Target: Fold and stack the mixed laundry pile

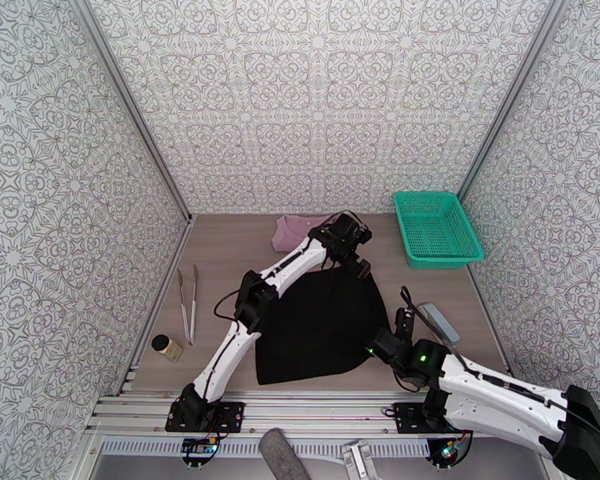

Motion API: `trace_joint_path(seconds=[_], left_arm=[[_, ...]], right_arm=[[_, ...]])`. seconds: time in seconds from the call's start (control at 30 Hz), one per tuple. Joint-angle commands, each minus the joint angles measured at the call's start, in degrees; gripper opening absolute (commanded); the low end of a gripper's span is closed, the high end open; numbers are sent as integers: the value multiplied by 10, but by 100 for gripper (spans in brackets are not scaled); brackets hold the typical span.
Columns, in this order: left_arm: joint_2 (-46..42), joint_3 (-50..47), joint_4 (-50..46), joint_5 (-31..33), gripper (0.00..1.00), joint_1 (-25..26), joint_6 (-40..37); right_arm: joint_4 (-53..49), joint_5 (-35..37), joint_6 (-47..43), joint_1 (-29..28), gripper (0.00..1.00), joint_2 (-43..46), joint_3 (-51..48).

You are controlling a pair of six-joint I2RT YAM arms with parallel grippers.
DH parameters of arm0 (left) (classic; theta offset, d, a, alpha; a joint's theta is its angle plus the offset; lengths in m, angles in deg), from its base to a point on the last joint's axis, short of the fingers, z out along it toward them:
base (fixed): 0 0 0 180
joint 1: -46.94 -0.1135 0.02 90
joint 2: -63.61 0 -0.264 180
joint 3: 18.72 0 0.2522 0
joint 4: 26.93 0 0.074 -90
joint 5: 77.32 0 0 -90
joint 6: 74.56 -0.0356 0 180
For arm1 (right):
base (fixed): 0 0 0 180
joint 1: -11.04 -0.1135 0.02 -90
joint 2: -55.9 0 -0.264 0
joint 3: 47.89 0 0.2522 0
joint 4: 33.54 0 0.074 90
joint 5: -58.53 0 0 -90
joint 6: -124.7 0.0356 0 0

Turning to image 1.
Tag black garment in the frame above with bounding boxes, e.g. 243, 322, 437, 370
254, 266, 393, 386

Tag perforated metal strip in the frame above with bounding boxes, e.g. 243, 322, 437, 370
101, 439, 432, 458

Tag metal tweezers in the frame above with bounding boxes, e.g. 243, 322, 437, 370
175, 267, 192, 346

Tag aluminium side rail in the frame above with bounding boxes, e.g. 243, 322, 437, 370
114, 215, 197, 397
466, 266, 525, 398

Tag aluminium corner post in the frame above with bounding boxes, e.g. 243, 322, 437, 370
457, 0, 578, 200
66, 0, 193, 222

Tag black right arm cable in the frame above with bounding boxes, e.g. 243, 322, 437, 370
399, 285, 600, 442

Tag metal bracket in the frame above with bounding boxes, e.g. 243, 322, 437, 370
341, 439, 382, 480

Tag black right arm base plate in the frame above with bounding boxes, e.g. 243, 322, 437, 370
394, 402, 475, 436

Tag aluminium table edge frame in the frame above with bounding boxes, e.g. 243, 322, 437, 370
86, 390, 552, 441

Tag pink ribbed garment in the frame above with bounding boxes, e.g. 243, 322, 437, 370
270, 214, 339, 254

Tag red and black power wire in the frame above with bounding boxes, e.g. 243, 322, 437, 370
450, 428, 476, 468

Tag green plastic basket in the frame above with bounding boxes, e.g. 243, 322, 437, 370
392, 191, 485, 270

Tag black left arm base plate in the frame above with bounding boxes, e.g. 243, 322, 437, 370
165, 401, 246, 434

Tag small jar with black lid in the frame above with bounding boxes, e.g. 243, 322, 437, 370
150, 333, 185, 364

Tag grey rectangular block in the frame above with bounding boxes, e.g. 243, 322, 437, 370
418, 302, 462, 348

